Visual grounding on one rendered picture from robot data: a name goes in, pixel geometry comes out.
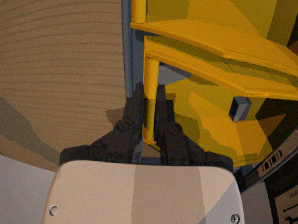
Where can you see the yellow bin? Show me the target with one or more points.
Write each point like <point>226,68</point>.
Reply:
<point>260,32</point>
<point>202,107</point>

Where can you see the grey slanted shelf rack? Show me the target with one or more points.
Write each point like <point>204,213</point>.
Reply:
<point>245,176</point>

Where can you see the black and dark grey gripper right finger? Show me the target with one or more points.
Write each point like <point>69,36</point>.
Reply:
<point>179,148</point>

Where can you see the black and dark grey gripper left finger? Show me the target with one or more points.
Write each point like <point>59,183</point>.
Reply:
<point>115,145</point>

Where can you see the dark grey block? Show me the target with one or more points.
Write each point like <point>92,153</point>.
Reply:
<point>169,74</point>
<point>239,108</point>

